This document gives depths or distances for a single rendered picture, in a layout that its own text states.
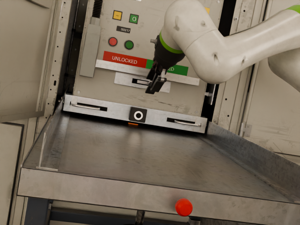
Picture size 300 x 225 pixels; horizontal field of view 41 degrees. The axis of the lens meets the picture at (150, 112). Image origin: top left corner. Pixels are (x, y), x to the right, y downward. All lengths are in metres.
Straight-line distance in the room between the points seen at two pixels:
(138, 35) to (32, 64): 0.39
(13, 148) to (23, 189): 0.68
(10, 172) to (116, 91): 0.47
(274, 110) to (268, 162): 0.53
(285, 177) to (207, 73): 0.30
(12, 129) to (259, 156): 0.82
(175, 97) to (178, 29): 0.56
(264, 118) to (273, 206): 0.73
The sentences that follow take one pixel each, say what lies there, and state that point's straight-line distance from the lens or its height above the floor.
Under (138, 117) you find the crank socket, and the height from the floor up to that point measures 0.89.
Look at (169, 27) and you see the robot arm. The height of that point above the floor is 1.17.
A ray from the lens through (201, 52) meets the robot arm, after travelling 0.95.
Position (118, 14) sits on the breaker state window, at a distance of 1.47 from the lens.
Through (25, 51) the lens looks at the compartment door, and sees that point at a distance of 1.30.
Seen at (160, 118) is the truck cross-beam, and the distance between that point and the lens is 1.49.
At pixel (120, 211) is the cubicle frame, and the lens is 1.52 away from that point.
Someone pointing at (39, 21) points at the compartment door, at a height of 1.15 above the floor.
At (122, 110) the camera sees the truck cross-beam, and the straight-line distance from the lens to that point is 1.46.
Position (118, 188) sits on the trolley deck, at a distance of 0.78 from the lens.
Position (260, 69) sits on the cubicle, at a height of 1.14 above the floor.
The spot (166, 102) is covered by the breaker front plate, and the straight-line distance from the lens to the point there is 1.50.
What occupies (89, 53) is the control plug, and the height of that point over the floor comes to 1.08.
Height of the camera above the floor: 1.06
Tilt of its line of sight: 6 degrees down
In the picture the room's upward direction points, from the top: 11 degrees clockwise
